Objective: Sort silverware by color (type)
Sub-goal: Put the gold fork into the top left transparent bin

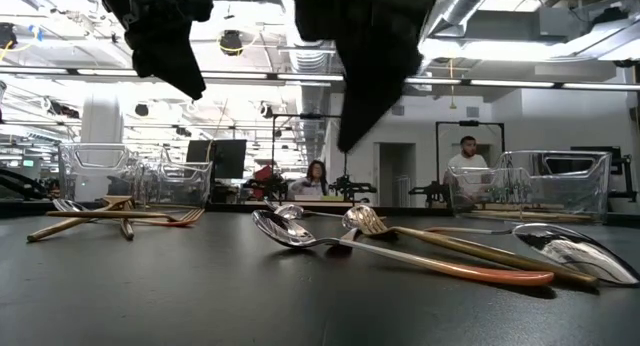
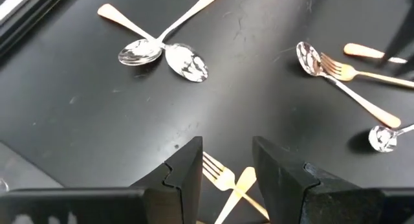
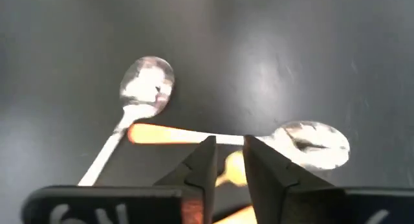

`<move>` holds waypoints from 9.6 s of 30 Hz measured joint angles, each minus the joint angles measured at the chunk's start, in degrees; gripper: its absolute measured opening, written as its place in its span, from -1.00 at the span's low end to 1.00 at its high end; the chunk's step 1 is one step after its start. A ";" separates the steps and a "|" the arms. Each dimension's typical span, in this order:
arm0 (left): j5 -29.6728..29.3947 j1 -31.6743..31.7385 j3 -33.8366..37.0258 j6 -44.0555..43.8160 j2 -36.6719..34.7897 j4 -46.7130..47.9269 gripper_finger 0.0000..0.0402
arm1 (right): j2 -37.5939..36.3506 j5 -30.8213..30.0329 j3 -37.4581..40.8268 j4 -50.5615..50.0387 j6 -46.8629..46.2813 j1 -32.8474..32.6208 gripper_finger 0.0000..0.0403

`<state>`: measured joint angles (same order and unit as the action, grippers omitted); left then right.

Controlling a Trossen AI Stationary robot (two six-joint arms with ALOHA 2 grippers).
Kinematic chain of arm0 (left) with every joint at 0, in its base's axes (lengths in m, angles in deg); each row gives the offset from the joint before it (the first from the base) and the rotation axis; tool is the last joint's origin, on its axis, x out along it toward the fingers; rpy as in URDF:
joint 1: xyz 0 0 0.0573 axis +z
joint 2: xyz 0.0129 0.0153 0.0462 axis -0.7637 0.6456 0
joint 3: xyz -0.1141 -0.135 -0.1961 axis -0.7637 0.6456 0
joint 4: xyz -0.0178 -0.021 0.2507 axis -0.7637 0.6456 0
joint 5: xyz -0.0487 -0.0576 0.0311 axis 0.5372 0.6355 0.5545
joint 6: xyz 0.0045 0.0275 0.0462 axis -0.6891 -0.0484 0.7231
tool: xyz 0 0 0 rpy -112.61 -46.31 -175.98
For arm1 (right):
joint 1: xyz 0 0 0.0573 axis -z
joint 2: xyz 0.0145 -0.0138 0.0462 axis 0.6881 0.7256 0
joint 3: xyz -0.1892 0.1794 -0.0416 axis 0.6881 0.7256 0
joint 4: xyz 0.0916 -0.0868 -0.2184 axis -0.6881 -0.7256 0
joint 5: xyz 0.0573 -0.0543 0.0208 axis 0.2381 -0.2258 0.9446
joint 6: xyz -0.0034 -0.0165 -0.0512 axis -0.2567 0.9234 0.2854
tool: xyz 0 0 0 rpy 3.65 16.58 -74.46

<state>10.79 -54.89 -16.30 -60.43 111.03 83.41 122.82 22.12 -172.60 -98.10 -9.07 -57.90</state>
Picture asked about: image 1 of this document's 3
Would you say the silver ventilation duct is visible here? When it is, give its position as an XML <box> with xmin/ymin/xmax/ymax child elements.
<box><xmin>277</xmin><ymin>0</ymin><xmax>337</xmax><ymax>175</ymax></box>
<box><xmin>419</xmin><ymin>0</ymin><xmax>501</xmax><ymax>82</ymax></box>

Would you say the black ceiling dome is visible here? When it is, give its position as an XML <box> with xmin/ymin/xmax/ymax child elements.
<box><xmin>219</xmin><ymin>29</ymin><xmax>245</xmax><ymax>57</ymax></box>

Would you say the black slanted equipment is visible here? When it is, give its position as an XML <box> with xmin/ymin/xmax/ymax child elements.
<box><xmin>0</xmin><ymin>168</ymin><xmax>40</xmax><ymax>203</ymax></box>

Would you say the long ceiling light bar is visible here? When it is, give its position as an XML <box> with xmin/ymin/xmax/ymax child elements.
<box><xmin>0</xmin><ymin>65</ymin><xmax>640</xmax><ymax>92</ymax></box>

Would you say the gold knife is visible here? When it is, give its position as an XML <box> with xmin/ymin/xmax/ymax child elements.
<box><xmin>458</xmin><ymin>208</ymin><xmax>566</xmax><ymax>217</ymax></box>
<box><xmin>118</xmin><ymin>205</ymin><xmax>136</xmax><ymax>242</ymax></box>
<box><xmin>468</xmin><ymin>213</ymin><xmax>595</xmax><ymax>223</ymax></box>

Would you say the black ceiling device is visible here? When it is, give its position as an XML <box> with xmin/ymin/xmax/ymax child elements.
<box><xmin>0</xmin><ymin>21</ymin><xmax>19</xmax><ymax>50</ymax></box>

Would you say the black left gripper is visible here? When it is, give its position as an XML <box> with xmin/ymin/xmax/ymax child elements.
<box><xmin>99</xmin><ymin>0</ymin><xmax>215</xmax><ymax>101</ymax></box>

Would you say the black equipment stand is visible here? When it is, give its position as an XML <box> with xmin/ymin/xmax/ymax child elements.
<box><xmin>571</xmin><ymin>145</ymin><xmax>640</xmax><ymax>213</ymax></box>

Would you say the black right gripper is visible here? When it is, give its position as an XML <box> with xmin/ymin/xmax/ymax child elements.
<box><xmin>293</xmin><ymin>0</ymin><xmax>441</xmax><ymax>154</ymax></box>

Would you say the black computer monitor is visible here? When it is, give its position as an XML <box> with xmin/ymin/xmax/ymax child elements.
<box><xmin>185</xmin><ymin>138</ymin><xmax>248</xmax><ymax>181</ymax></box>

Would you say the yellow hanging cord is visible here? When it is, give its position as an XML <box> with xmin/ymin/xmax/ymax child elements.
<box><xmin>448</xmin><ymin>57</ymin><xmax>459</xmax><ymax>111</ymax></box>

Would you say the person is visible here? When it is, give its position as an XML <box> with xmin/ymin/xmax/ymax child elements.
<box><xmin>443</xmin><ymin>135</ymin><xmax>490</xmax><ymax>187</ymax></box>
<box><xmin>288</xmin><ymin>159</ymin><xmax>331</xmax><ymax>198</ymax></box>

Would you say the black metal frame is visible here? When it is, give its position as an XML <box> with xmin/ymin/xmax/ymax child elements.
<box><xmin>435</xmin><ymin>119</ymin><xmax>506</xmax><ymax>167</ymax></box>

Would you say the clear plastic bin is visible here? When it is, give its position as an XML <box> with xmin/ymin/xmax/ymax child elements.
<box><xmin>57</xmin><ymin>142</ymin><xmax>214</xmax><ymax>211</ymax></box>
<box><xmin>446</xmin><ymin>149</ymin><xmax>613</xmax><ymax>225</ymax></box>

